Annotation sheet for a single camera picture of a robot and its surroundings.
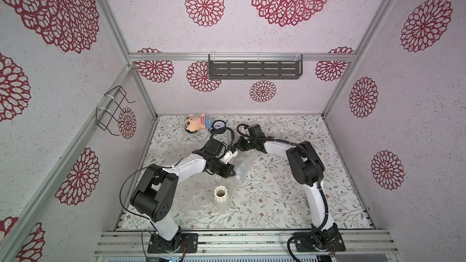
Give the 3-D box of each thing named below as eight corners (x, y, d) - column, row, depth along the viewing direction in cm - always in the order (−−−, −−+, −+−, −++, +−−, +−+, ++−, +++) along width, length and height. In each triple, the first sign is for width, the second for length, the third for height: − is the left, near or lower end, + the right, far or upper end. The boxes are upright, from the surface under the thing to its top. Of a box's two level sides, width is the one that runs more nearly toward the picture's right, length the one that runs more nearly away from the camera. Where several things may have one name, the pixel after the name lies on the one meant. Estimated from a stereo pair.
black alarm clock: (208, 133, 114) (208, 130, 111) (209, 123, 119) (209, 120, 116) (225, 133, 114) (225, 130, 111) (226, 124, 119) (225, 120, 116)
